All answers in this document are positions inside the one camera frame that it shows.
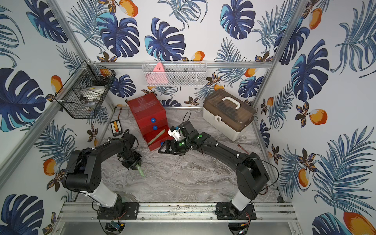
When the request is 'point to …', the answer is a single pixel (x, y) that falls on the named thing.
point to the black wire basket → (82, 95)
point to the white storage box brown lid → (228, 113)
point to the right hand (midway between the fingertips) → (164, 151)
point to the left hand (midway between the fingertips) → (140, 164)
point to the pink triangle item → (158, 76)
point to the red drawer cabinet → (150, 116)
